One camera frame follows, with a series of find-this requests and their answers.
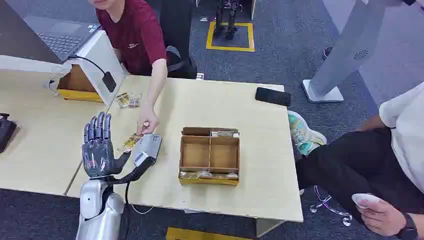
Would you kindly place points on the grey laptop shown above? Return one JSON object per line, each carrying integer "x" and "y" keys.
{"x": 49, "y": 33}

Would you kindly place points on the white laptop stand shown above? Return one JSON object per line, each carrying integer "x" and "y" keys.
{"x": 99, "y": 63}

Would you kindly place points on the black power adapter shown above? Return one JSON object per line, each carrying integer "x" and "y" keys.
{"x": 109, "y": 82}

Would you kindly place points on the yellow wooden box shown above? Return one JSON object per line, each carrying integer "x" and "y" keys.
{"x": 78, "y": 89}

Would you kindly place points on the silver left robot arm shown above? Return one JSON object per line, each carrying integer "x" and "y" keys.
{"x": 99, "y": 215}

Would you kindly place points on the white controller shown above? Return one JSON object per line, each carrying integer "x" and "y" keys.
{"x": 364, "y": 199}

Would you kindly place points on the person's left hand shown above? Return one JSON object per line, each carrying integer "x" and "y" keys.
{"x": 146, "y": 121}

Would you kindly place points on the teal patterned shoe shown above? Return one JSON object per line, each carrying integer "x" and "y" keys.
{"x": 303, "y": 134}

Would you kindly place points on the background humanoid robot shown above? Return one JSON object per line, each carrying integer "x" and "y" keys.
{"x": 227, "y": 18}

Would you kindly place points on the black device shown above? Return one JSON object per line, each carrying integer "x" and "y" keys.
{"x": 6, "y": 132}

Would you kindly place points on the person's hand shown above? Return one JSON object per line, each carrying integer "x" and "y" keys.
{"x": 146, "y": 121}
{"x": 381, "y": 217}

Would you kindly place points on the black office chair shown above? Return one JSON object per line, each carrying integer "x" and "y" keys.
{"x": 177, "y": 39}

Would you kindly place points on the person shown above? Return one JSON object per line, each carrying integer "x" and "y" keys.
{"x": 136, "y": 36}
{"x": 364, "y": 159}

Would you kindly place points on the black phone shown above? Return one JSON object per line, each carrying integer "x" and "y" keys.
{"x": 273, "y": 96}

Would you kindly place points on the yellow patterned card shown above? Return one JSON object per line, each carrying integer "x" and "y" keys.
{"x": 122, "y": 99}

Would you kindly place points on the brown patterned hotel card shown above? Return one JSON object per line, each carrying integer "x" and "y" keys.
{"x": 130, "y": 142}

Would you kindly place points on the pale patterned card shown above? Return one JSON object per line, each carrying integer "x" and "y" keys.
{"x": 135, "y": 100}

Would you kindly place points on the grey kiosk stand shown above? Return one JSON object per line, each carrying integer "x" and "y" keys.
{"x": 351, "y": 46}

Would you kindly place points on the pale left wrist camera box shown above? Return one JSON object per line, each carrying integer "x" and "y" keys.
{"x": 149, "y": 145}

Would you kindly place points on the black wristwatch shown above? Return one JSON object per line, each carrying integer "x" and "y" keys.
{"x": 409, "y": 228}

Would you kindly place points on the wooden card box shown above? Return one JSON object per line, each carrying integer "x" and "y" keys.
{"x": 209, "y": 155}

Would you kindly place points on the stack of cards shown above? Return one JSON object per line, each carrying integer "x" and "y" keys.
{"x": 208, "y": 175}
{"x": 224, "y": 134}

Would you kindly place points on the chrome chair base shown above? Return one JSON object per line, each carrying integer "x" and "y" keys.
{"x": 331, "y": 208}

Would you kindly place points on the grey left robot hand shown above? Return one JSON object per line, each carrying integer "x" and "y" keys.
{"x": 97, "y": 155}

